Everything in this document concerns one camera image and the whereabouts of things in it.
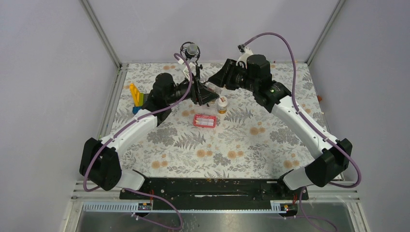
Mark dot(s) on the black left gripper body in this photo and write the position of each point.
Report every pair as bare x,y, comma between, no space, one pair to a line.
180,91

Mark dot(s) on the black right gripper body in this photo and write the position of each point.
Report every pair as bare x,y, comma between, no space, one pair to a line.
240,79

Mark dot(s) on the white pill bottle orange label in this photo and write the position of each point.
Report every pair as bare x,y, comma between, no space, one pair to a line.
222,105

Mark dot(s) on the red pill organizer box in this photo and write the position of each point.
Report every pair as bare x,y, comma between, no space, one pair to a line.
205,118

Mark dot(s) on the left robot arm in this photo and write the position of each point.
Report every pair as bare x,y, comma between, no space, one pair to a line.
100,164

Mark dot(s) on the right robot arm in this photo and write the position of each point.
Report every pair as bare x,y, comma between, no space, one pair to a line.
331,155

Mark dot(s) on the black microphone tripod stand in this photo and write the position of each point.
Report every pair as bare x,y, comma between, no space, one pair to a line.
197,76

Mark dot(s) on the grey microphone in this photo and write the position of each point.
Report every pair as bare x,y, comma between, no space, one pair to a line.
190,51

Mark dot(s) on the yellow lego block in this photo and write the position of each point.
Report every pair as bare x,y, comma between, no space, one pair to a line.
137,96

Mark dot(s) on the blue lego block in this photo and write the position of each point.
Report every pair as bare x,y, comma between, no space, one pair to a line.
135,109

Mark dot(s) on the floral patterned mat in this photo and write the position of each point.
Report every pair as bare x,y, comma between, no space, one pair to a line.
247,142

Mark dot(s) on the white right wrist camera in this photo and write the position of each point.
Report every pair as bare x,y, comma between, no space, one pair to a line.
245,53

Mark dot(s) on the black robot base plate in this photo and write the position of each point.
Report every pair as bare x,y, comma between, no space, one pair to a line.
263,189

